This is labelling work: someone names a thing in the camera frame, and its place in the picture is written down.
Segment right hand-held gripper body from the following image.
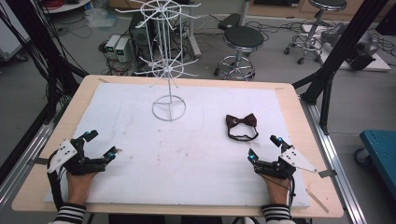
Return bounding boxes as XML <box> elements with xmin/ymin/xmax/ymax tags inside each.
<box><xmin>253</xmin><ymin>144</ymin><xmax>318</xmax><ymax>181</ymax></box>

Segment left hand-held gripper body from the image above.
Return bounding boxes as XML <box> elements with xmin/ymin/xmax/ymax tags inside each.
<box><xmin>46</xmin><ymin>136</ymin><xmax>108</xmax><ymax>175</ymax></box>

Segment dark red bow tie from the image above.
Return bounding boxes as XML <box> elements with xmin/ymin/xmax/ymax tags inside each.
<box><xmin>225</xmin><ymin>112</ymin><xmax>260</xmax><ymax>143</ymax></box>

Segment white wire display rack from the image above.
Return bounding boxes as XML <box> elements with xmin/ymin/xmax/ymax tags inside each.
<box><xmin>114</xmin><ymin>0</ymin><xmax>203</xmax><ymax>122</ymax></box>

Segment person's right hand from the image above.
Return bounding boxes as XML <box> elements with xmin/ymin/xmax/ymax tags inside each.
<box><xmin>263</xmin><ymin>176</ymin><xmax>290</xmax><ymax>206</ymax></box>

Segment person's left hand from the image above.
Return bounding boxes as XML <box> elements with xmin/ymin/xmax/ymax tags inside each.
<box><xmin>65</xmin><ymin>171</ymin><xmax>98</xmax><ymax>207</ymax></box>

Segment grey tape strip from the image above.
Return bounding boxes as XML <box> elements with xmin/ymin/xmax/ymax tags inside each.
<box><xmin>318</xmin><ymin>169</ymin><xmax>338</xmax><ymax>179</ymax></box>
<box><xmin>28</xmin><ymin>157</ymin><xmax>50</xmax><ymax>166</ymax></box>

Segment thin wooden stick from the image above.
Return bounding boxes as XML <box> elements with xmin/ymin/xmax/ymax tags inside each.
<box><xmin>304</xmin><ymin>188</ymin><xmax>331</xmax><ymax>215</ymax></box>

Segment person's right striped sleeve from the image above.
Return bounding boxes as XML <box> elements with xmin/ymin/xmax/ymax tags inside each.
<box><xmin>261</xmin><ymin>203</ymin><xmax>296</xmax><ymax>224</ymax></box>

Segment person's striped sleeve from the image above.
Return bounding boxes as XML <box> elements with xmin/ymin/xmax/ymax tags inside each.
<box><xmin>261</xmin><ymin>203</ymin><xmax>296</xmax><ymax>224</ymax></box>
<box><xmin>48</xmin><ymin>203</ymin><xmax>88</xmax><ymax>224</ymax></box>

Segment person's left striped sleeve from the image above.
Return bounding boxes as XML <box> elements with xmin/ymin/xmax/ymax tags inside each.
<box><xmin>48</xmin><ymin>203</ymin><xmax>88</xmax><ymax>224</ymax></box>

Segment white foam mat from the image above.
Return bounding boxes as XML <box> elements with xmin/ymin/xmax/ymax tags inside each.
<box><xmin>44</xmin><ymin>82</ymin><xmax>311</xmax><ymax>209</ymax></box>

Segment person's dark trousers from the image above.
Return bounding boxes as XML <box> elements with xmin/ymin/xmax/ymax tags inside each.
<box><xmin>106</xmin><ymin>214</ymin><xmax>224</xmax><ymax>224</ymax></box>

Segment grey bench power supply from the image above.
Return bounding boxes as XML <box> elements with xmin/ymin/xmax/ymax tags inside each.
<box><xmin>105</xmin><ymin>34</ymin><xmax>121</xmax><ymax>54</ymax></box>
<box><xmin>114</xmin><ymin>37</ymin><xmax>131</xmax><ymax>63</ymax></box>

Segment blue cart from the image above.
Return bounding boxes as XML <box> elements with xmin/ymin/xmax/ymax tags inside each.
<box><xmin>353</xmin><ymin>129</ymin><xmax>396</xmax><ymax>209</ymax></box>

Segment chrome stool with castors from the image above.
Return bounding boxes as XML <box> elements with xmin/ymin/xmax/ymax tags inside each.
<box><xmin>283</xmin><ymin>0</ymin><xmax>348</xmax><ymax>65</ymax></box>

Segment black round stool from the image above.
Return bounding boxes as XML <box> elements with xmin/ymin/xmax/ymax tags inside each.
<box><xmin>213</xmin><ymin>25</ymin><xmax>265</xmax><ymax>82</ymax></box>

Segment black computer tower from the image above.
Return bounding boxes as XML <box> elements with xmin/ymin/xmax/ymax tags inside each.
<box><xmin>128</xmin><ymin>11</ymin><xmax>157</xmax><ymax>59</ymax></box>

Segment grey and black machine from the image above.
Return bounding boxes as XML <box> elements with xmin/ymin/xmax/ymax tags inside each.
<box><xmin>319</xmin><ymin>21</ymin><xmax>381</xmax><ymax>72</ymax></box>

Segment white floor platform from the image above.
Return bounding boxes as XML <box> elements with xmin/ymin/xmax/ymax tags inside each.
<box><xmin>301</xmin><ymin>23</ymin><xmax>392</xmax><ymax>73</ymax></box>

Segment black flat box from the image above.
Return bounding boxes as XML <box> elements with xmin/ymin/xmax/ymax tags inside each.
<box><xmin>217</xmin><ymin>12</ymin><xmax>242</xmax><ymax>31</ymax></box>

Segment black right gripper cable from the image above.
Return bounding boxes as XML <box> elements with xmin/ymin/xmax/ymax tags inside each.
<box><xmin>288</xmin><ymin>175</ymin><xmax>297</xmax><ymax>209</ymax></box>

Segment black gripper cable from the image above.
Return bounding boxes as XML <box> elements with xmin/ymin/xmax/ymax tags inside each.
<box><xmin>46</xmin><ymin>150</ymin><xmax>68</xmax><ymax>211</ymax></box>
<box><xmin>288</xmin><ymin>175</ymin><xmax>297</xmax><ymax>209</ymax></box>

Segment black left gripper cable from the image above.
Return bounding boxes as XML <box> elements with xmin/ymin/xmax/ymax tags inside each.
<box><xmin>46</xmin><ymin>150</ymin><xmax>68</xmax><ymax>211</ymax></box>

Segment aluminium rail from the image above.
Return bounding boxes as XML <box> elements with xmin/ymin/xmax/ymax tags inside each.
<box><xmin>299</xmin><ymin>95</ymin><xmax>369</xmax><ymax>224</ymax></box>
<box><xmin>0</xmin><ymin>99</ymin><xmax>71</xmax><ymax>216</ymax></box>

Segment black frame post with cables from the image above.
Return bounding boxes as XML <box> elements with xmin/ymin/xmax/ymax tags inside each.
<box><xmin>0</xmin><ymin>0</ymin><xmax>90</xmax><ymax>125</ymax></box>

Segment black metal frame post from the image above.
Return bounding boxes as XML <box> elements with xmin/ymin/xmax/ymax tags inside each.
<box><xmin>291</xmin><ymin>0</ymin><xmax>390</xmax><ymax>135</ymax></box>

